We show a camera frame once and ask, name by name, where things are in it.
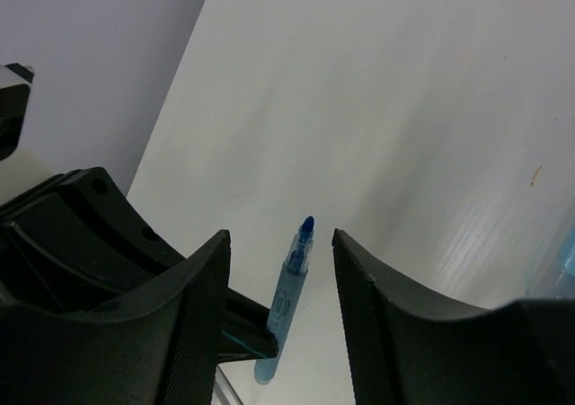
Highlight light blue pen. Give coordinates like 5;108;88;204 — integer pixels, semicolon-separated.
526;225;574;299

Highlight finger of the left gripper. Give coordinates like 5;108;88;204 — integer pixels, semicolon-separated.
0;166;279;361

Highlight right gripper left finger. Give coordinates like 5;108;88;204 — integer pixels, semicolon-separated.
1;230;231;404

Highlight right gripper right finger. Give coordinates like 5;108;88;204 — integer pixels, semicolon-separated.
332;230;574;404

